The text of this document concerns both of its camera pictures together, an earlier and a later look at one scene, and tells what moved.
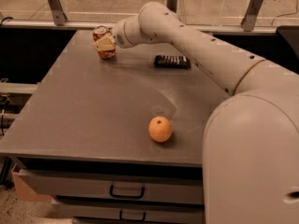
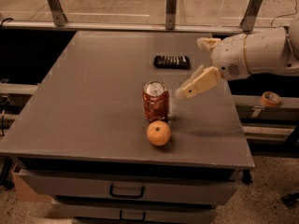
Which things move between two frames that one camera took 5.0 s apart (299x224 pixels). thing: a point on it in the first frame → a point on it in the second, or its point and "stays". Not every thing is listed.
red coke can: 99,34 → 156,101
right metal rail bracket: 252,10 stays
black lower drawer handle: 132,219 stays
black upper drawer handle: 141,195 stays
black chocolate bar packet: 172,62 stays
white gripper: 119,36 → 230,57
